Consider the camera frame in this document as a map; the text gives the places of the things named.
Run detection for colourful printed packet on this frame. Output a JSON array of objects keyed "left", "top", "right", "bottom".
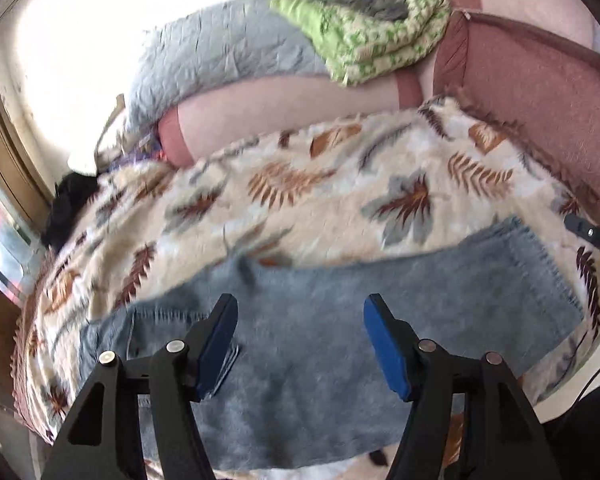
[{"left": 129, "top": 132, "right": 167, "bottom": 162}]

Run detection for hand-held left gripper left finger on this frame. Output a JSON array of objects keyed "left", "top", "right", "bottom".
[{"left": 45, "top": 293, "right": 239, "bottom": 480}]

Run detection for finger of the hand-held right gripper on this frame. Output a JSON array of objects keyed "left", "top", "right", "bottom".
[{"left": 564, "top": 212, "right": 600, "bottom": 264}]

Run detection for grey crumpled cloth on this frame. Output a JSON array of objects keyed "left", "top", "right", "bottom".
[{"left": 327, "top": 0, "right": 412, "bottom": 24}]

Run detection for leaf print blanket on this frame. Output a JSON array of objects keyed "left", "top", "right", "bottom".
[{"left": 10, "top": 95, "right": 600, "bottom": 480}]

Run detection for black cloth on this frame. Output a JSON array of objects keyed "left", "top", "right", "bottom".
[{"left": 41, "top": 172, "right": 102, "bottom": 252}]

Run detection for grey quilted pillow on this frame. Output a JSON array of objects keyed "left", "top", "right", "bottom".
[{"left": 125, "top": 0, "right": 332, "bottom": 137}]

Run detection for green patterned quilt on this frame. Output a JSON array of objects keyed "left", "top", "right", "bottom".
[{"left": 270, "top": 0, "right": 454, "bottom": 86}]

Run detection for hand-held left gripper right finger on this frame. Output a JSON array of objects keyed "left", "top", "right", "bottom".
[{"left": 363, "top": 293, "right": 547, "bottom": 480}]

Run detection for blue denim pants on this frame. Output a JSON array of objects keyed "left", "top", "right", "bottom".
[{"left": 77, "top": 216, "right": 586, "bottom": 472}]

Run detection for black cable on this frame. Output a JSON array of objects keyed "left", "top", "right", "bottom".
[{"left": 532, "top": 357, "right": 600, "bottom": 406}]

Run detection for wooden door with patterned glass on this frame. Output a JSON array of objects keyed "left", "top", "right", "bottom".
[{"left": 0, "top": 45, "right": 57, "bottom": 311}]

